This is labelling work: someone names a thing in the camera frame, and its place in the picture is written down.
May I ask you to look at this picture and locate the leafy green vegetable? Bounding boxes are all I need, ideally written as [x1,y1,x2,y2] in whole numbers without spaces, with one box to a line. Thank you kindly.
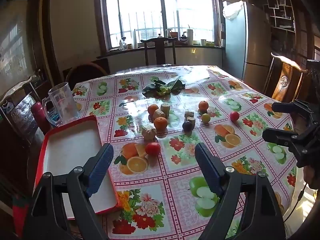
[142,79,186,97]

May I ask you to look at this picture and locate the round rattan chair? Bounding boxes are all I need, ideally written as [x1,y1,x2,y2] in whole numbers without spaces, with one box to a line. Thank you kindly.
[65,64,108,90]

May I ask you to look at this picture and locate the red thermos bottle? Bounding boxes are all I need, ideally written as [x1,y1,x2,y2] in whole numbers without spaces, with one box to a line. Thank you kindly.
[30,102,52,134]

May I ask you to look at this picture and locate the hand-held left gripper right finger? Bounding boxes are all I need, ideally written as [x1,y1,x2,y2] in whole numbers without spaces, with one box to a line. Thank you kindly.
[194,142,286,240]

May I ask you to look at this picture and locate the red tray with white inside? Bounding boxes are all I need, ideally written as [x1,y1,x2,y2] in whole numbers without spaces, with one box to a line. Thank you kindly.
[34,115,121,220]

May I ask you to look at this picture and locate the clear plastic pitcher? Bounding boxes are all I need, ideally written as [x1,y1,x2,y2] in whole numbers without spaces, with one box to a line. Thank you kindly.
[42,82,82,127]

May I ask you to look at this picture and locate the black cable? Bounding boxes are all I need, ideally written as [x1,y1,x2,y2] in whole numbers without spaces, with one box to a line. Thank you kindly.
[284,182,307,222]

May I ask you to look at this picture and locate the fruit and flower print tablecloth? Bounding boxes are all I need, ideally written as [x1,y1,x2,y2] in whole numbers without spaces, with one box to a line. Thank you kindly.
[70,65,298,240]

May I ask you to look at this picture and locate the wooden wall shelf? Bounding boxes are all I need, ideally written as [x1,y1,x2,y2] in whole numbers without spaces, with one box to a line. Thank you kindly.
[247,0,313,63]

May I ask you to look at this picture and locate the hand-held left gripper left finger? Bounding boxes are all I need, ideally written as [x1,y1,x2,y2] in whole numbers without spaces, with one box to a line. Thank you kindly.
[22,143,114,240]

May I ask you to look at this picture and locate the window with dark frame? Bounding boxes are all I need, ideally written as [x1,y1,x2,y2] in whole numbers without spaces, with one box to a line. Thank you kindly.
[99,0,223,52]

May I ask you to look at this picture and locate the dark window counter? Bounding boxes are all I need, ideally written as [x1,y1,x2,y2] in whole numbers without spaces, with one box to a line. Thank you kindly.
[96,45,225,67]

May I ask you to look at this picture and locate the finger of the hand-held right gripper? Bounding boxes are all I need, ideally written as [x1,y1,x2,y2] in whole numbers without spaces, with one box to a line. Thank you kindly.
[262,127,318,168]
[271,99,316,130]

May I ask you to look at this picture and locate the knobby beige vegetable chunk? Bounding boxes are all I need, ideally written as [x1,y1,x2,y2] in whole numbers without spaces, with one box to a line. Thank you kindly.
[141,126,157,140]

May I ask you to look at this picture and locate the white plastic bag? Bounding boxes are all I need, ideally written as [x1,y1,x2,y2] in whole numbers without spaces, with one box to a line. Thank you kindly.
[222,0,244,20]

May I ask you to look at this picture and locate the carved brown wooden chair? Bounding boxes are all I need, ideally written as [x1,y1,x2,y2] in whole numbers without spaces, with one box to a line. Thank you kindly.
[263,52,308,103]

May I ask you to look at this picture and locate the dark wooden chair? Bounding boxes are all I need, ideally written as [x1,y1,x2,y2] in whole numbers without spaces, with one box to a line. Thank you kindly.
[140,37,178,67]

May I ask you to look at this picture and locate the silver refrigerator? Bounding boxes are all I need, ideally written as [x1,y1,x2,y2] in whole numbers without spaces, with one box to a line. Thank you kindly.
[222,1,272,88]

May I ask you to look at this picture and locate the red cloth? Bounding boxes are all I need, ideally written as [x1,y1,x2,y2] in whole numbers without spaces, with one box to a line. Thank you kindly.
[12,197,30,235]

